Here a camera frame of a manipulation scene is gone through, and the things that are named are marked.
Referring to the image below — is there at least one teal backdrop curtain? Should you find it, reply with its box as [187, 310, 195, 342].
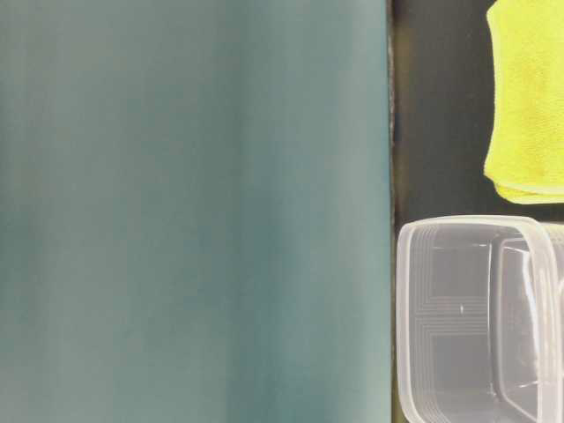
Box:
[1, 1, 391, 422]

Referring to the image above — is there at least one yellow towel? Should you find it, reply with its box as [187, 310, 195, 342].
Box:
[484, 1, 563, 204]

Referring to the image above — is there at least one clear plastic container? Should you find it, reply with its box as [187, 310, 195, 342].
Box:
[396, 215, 563, 422]

